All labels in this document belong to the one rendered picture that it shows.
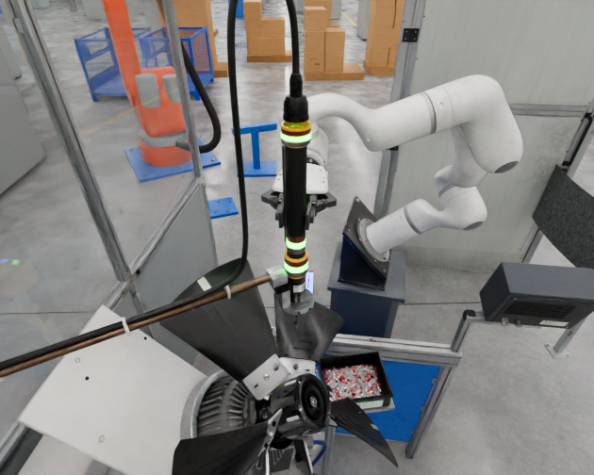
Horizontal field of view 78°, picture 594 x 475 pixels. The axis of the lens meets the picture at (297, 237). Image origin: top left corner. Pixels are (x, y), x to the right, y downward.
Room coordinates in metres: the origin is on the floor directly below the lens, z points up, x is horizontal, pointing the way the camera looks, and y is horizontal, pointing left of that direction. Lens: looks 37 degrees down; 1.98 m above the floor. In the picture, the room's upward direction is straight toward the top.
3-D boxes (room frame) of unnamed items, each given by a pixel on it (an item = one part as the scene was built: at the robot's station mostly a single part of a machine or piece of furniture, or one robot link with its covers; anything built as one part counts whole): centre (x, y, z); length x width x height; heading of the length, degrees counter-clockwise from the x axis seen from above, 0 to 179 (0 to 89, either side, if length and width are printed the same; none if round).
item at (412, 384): (0.86, -0.14, 0.45); 0.82 x 0.02 x 0.66; 83
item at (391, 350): (0.86, -0.14, 0.82); 0.90 x 0.04 x 0.08; 83
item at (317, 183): (0.62, -0.01, 1.63); 0.11 x 0.10 x 0.07; 173
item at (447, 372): (0.81, -0.57, 0.39); 0.04 x 0.04 x 0.78; 83
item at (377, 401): (0.69, -0.19, 0.85); 0.22 x 0.17 x 0.07; 97
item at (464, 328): (0.81, -0.57, 0.96); 0.03 x 0.03 x 0.20; 83
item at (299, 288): (0.51, 0.00, 1.63); 0.04 x 0.04 x 0.46
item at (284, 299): (0.51, 0.01, 1.47); 0.09 x 0.07 x 0.10; 118
